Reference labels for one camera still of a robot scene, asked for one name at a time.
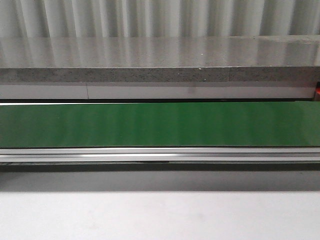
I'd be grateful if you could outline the white pleated curtain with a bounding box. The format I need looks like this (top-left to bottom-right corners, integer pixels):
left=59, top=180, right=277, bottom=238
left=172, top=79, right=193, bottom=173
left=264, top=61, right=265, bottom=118
left=0, top=0, right=320, bottom=38

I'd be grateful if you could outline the green conveyor belt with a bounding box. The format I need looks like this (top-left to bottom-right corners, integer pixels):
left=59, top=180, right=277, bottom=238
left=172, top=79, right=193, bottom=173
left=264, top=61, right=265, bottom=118
left=0, top=101, right=320, bottom=148

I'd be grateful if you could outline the red object at right edge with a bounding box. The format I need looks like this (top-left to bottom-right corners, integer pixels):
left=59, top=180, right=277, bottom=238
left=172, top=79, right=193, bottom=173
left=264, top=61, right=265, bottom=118
left=313, top=82, right=320, bottom=102

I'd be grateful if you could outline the aluminium conveyor frame rail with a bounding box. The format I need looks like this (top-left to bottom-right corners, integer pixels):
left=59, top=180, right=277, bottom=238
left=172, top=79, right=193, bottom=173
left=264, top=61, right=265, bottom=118
left=0, top=146, right=320, bottom=165

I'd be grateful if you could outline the grey stone countertop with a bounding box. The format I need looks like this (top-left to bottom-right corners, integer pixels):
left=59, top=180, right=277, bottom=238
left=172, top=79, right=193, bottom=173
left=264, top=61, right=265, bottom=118
left=0, top=35, right=320, bottom=100

